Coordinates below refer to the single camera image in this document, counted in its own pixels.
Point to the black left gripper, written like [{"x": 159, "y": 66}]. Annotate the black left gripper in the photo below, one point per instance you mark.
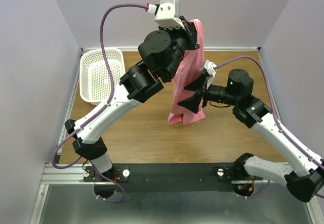
[{"x": 190, "y": 35}]

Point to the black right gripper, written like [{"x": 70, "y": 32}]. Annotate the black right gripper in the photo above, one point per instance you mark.
[{"x": 203, "y": 92}]

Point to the pink t shirt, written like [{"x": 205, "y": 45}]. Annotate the pink t shirt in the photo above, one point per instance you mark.
[{"x": 188, "y": 72}]

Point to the white perforated plastic basket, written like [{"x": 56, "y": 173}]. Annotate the white perforated plastic basket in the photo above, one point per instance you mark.
[{"x": 94, "y": 80}]

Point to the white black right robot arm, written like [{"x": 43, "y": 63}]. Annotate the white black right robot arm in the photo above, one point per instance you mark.
[{"x": 302, "y": 174}]

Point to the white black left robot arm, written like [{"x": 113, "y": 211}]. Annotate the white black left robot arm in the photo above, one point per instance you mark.
[{"x": 161, "y": 54}]

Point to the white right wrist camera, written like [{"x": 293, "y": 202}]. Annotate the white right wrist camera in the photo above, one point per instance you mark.
[{"x": 209, "y": 71}]

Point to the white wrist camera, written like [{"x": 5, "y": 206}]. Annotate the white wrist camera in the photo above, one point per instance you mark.
[
  {"x": 209, "y": 71},
  {"x": 167, "y": 14}
]

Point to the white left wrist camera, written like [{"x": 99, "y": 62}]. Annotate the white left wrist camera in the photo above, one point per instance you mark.
[{"x": 167, "y": 14}]

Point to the aluminium frame rail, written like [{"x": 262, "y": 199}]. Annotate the aluminium frame rail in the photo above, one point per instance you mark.
[{"x": 63, "y": 173}]

